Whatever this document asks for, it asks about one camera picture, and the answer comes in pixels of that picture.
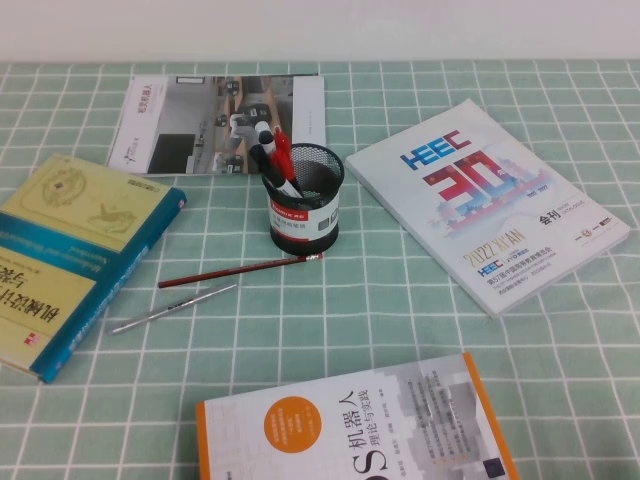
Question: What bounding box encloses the black marker with white cap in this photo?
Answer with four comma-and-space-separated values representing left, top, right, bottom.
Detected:
253, 121, 304, 199

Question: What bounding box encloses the white HEEC catalogue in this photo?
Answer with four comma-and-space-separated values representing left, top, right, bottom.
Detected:
343, 97, 632, 320

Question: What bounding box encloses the white book with orange edge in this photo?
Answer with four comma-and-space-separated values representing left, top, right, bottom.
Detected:
194, 351, 521, 480

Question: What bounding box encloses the red pen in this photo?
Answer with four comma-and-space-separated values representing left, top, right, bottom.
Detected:
269, 125, 296, 182

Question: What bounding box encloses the black pen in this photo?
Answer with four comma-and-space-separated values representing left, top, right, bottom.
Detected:
248, 144, 282, 192

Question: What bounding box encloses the yellow and teal hardcover book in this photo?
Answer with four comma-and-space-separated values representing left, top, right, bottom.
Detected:
0, 152, 189, 385

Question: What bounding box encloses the silver pen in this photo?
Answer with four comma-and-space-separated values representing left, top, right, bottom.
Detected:
106, 282, 239, 336

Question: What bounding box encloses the dark red pencil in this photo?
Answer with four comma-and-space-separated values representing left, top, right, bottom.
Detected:
157, 252, 325, 290

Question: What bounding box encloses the brochure with office photo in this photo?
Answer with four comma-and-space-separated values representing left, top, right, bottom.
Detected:
105, 74, 326, 177

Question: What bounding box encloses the black mesh pen holder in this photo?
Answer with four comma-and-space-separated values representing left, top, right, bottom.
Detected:
260, 142, 346, 257

